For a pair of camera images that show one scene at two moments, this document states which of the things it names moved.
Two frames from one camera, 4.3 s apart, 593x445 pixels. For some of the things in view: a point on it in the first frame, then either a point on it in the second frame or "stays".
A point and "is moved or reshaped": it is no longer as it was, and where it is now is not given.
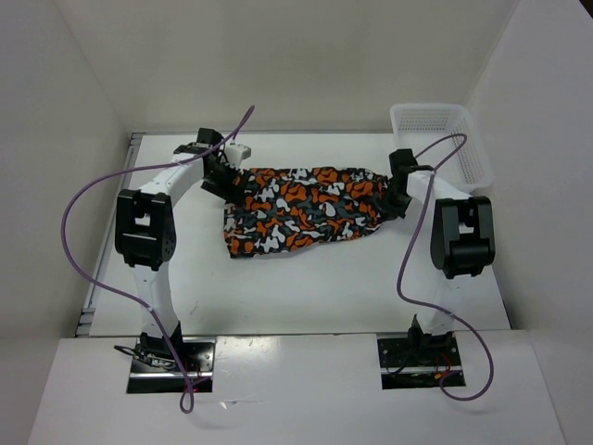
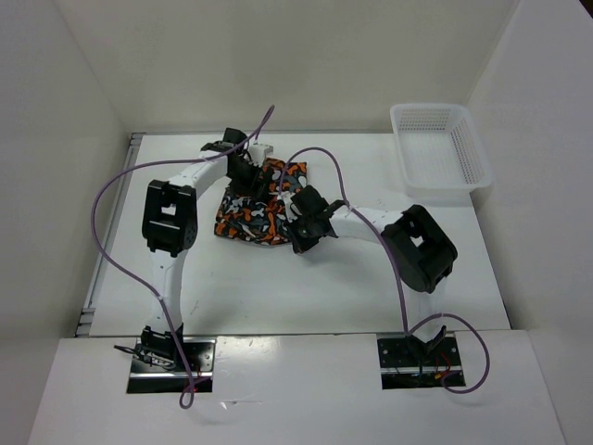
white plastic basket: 417,126 stays
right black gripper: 388,210 → 299,245
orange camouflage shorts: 282,209 is moved or reshaped
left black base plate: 155,368 stays
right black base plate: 419,363 stays
